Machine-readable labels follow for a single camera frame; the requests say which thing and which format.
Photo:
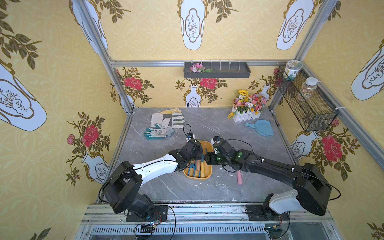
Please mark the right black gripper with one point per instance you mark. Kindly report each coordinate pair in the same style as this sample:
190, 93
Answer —
216, 149

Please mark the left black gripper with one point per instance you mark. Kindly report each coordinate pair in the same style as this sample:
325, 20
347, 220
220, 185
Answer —
197, 148

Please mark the teal rake yellow handle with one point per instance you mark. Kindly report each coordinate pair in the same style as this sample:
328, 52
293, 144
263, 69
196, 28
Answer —
191, 168

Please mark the yellow plastic storage tray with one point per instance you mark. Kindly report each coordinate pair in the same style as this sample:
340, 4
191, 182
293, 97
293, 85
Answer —
210, 148

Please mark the purple rake pink handle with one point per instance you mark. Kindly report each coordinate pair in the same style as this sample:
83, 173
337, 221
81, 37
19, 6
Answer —
239, 178

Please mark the green rake brown handle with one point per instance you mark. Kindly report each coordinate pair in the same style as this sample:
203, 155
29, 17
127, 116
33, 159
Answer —
198, 166

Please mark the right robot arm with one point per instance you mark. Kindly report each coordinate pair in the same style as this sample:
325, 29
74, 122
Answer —
310, 190

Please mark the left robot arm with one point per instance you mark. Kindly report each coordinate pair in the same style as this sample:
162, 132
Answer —
121, 189

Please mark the white green striped glove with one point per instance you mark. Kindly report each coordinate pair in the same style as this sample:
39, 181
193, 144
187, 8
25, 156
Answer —
174, 120

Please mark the teal grey garden glove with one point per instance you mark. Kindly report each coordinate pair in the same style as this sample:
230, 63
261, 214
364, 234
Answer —
158, 132

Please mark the blue plastic dustpan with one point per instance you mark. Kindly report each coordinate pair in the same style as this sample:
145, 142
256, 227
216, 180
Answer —
262, 127

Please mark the flower pot white fence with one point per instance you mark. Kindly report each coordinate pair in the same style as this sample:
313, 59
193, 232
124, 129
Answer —
247, 106

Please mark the pink flowers on shelf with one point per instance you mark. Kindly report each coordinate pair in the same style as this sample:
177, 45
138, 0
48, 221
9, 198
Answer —
199, 68

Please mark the clear jar white lid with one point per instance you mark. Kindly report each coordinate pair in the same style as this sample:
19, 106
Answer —
307, 89

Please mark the jar with patterned lid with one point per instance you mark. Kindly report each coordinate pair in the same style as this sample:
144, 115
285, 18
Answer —
292, 69

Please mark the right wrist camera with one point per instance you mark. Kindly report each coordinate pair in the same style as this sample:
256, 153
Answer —
215, 141

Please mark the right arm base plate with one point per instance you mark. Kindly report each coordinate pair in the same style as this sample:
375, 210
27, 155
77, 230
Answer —
261, 213

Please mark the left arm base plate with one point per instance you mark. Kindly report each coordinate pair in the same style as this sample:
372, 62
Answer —
156, 212

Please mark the grey wall shelf tray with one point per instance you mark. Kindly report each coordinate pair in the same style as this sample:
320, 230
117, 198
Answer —
221, 70

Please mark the left circuit board with wires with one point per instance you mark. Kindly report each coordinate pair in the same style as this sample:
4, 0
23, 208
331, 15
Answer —
143, 228

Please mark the circuit board with wires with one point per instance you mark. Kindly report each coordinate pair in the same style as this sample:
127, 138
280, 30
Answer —
273, 232
143, 228

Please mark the right circuit board with wires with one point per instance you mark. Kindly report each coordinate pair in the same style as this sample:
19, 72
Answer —
273, 232

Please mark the black wire mesh basket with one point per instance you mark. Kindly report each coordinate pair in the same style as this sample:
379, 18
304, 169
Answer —
314, 113

